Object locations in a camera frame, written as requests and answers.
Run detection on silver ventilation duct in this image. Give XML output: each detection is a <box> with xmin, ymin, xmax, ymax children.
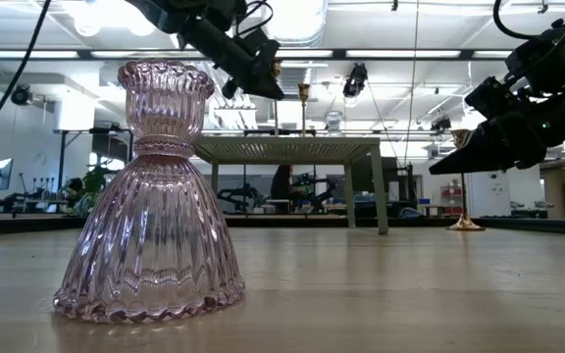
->
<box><xmin>260</xmin><ymin>0</ymin><xmax>331</xmax><ymax>48</ymax></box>

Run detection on black cable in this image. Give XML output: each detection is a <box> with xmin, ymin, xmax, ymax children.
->
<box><xmin>491</xmin><ymin>0</ymin><xmax>565</xmax><ymax>41</ymax></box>
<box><xmin>0</xmin><ymin>0</ymin><xmax>53</xmax><ymax>163</ymax></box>

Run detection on small grey monitor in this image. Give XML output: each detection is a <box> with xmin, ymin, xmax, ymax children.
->
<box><xmin>0</xmin><ymin>157</ymin><xmax>15</xmax><ymax>193</ymax></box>

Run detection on black metal rack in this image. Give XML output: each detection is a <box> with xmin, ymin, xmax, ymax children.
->
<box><xmin>54</xmin><ymin>127</ymin><xmax>134</xmax><ymax>193</ymax></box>

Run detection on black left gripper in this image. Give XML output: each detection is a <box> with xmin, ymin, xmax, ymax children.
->
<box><xmin>179</xmin><ymin>17</ymin><xmax>286</xmax><ymax>102</ymax></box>

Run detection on clear glass candle holder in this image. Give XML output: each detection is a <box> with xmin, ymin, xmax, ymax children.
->
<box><xmin>325</xmin><ymin>110</ymin><xmax>344</xmax><ymax>137</ymax></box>

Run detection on black table edge rail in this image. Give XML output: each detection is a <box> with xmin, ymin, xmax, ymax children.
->
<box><xmin>0</xmin><ymin>214</ymin><xmax>565</xmax><ymax>237</ymax></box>

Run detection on medium gold candlestick holder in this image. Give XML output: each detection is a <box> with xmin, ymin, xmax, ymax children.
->
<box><xmin>271</xmin><ymin>58</ymin><xmax>284</xmax><ymax>137</ymax></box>

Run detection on red storage shelf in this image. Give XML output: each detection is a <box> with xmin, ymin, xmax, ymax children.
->
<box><xmin>439</xmin><ymin>183</ymin><xmax>464</xmax><ymax>217</ymax></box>

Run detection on person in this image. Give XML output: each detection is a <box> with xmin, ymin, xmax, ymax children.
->
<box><xmin>269</xmin><ymin>164</ymin><xmax>295</xmax><ymax>201</ymax></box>

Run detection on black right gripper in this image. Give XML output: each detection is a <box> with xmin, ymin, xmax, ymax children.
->
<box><xmin>429</xmin><ymin>94</ymin><xmax>559</xmax><ymax>176</ymax></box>

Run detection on dark cabinet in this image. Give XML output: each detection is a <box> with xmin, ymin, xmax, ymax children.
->
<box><xmin>350</xmin><ymin>156</ymin><xmax>414</xmax><ymax>220</ymax></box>

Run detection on green plant in white pot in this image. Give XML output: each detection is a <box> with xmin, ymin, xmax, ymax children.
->
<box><xmin>69</xmin><ymin>164</ymin><xmax>127</xmax><ymax>218</ymax></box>

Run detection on pink ribbed glass candle holder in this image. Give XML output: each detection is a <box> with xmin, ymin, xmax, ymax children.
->
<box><xmin>52</xmin><ymin>58</ymin><xmax>246</xmax><ymax>325</ymax></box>

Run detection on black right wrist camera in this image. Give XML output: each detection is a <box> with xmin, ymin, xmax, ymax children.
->
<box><xmin>463</xmin><ymin>76</ymin><xmax>509</xmax><ymax>120</ymax></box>

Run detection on black ceiling-mounted camera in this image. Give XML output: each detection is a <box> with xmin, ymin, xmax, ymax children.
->
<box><xmin>429</xmin><ymin>116</ymin><xmax>453</xmax><ymax>136</ymax></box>
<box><xmin>10</xmin><ymin>83</ymin><xmax>34</xmax><ymax>107</ymax></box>
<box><xmin>341</xmin><ymin>62</ymin><xmax>369</xmax><ymax>99</ymax></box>

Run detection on short gold candlestick holder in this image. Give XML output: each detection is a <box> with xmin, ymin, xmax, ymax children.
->
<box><xmin>297</xmin><ymin>82</ymin><xmax>312</xmax><ymax>137</ymax></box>

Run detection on tall gold candlestick holder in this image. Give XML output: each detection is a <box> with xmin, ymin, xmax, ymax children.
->
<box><xmin>446</xmin><ymin>128</ymin><xmax>487</xmax><ymax>232</ymax></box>

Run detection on pale green perforated metal shelf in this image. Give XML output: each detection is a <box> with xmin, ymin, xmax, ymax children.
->
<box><xmin>191</xmin><ymin>135</ymin><xmax>390</xmax><ymax>235</ymax></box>

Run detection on black overhead frame bar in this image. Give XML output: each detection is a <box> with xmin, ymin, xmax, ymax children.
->
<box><xmin>0</xmin><ymin>47</ymin><xmax>565</xmax><ymax>62</ymax></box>

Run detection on white column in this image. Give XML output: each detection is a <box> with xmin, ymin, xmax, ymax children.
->
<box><xmin>464</xmin><ymin>169</ymin><xmax>512</xmax><ymax>220</ymax></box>

